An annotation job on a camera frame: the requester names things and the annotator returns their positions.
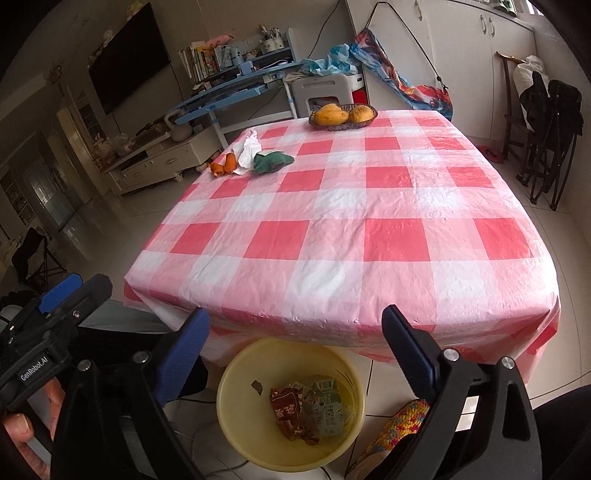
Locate blue plastic bag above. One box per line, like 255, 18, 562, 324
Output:
300, 44, 363, 79

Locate dark wooden chair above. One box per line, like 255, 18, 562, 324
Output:
496, 51, 532, 162

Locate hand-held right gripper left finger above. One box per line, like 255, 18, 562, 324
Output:
46, 308, 211, 480

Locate yellow trash bin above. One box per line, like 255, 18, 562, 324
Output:
216, 338, 365, 472

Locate black cord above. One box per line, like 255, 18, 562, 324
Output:
367, 2, 451, 93

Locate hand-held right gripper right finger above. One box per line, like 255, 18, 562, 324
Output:
382, 305, 542, 480

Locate black folding chair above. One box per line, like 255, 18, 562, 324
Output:
517, 80, 583, 210

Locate white plastic stool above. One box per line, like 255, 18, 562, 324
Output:
288, 74, 365, 118

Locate white wall cupboard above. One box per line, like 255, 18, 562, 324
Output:
365, 0, 539, 139

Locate blue milk carton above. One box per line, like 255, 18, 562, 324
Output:
288, 376, 347, 437

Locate person's left hand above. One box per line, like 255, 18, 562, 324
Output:
2, 378, 68, 480

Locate row of books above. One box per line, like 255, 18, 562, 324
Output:
178, 41, 222, 84

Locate black jacket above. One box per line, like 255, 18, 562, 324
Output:
519, 71, 583, 137

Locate blue study desk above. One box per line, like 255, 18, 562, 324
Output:
164, 28, 305, 148

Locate white crumpled tissue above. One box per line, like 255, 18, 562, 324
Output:
232, 130, 264, 175

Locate red snack wrapper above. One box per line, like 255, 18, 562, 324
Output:
269, 387, 319, 445

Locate colourful crochet cushion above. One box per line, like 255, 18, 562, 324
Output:
346, 399, 432, 478

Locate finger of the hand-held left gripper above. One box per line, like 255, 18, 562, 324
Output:
65, 274, 114, 331
39, 274, 84, 314

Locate black flat television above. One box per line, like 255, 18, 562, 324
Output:
88, 2, 171, 116

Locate white television cabinet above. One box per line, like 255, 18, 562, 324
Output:
102, 134, 222, 195

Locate green wrapper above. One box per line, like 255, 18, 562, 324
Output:
253, 150, 295, 175

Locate colourful printed bag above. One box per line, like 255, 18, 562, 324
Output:
348, 28, 455, 121

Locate white stuffed bag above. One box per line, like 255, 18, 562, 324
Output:
515, 55, 548, 107

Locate red white checkered tablecloth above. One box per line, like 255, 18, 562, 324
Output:
124, 108, 561, 370

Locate white pen holder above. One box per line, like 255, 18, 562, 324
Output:
259, 28, 284, 54

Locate black camping chair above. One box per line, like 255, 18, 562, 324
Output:
11, 227, 65, 284

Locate dark woven fruit basket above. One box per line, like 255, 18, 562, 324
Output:
308, 104, 378, 132

